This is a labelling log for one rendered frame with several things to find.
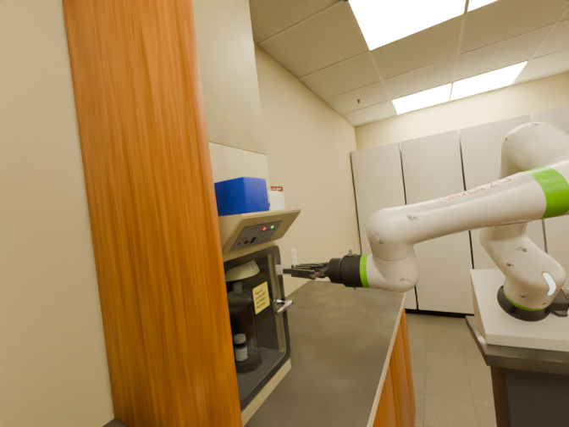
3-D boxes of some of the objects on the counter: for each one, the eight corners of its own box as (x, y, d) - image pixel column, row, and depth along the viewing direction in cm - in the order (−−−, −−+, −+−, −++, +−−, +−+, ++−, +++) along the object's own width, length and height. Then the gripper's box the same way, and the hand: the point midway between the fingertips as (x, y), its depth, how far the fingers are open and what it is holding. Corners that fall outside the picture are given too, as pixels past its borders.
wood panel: (114, 418, 79) (56, -46, 78) (124, 410, 82) (69, -38, 80) (240, 486, 55) (159, -187, 53) (248, 473, 57) (172, -170, 56)
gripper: (349, 253, 83) (284, 254, 95) (335, 263, 71) (263, 263, 83) (351, 277, 83) (286, 275, 95) (339, 290, 71) (267, 286, 83)
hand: (284, 269), depth 87 cm, fingers closed
